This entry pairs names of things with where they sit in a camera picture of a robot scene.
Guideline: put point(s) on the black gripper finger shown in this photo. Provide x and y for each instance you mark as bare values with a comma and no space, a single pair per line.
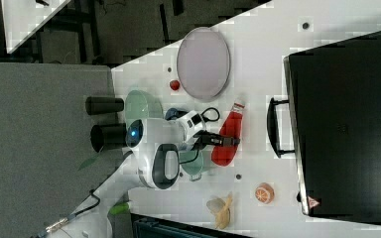
229,142
212,135

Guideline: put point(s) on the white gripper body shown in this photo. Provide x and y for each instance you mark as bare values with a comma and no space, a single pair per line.
194,126

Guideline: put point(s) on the red felt ketchup bottle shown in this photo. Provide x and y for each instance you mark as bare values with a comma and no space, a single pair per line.
231,129

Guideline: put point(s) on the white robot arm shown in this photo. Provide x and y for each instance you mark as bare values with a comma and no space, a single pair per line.
155,145

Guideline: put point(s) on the grey round plate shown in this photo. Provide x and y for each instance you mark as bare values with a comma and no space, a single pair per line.
203,63

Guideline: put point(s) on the blue round cup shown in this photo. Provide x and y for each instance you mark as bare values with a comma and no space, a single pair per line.
175,113

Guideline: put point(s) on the green mug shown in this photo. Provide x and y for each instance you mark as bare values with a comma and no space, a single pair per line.
192,163

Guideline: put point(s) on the red felt strawberry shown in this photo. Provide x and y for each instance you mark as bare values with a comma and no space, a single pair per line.
175,85

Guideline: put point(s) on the green bowl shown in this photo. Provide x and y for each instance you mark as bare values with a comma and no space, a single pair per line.
141,104

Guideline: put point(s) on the felt orange slice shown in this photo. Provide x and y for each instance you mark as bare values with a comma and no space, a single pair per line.
265,193

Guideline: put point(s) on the felt peeled banana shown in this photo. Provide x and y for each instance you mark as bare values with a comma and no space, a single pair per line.
220,209

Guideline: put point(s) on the black cylinder cup lower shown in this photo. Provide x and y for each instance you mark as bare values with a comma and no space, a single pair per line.
108,137

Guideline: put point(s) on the black cylinder cup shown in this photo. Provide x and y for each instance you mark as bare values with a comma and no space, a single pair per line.
103,105
108,137

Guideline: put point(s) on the black cylinder cup upper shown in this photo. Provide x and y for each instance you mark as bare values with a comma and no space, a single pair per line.
103,105

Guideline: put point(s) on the green plant leaves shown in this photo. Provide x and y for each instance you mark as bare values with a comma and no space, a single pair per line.
119,208

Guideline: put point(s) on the dark crate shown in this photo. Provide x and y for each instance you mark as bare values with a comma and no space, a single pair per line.
150,227

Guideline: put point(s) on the black toaster oven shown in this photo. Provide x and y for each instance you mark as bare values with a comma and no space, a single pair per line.
334,99

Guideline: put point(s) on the grey fabric partition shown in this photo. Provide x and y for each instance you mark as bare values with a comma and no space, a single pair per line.
47,164

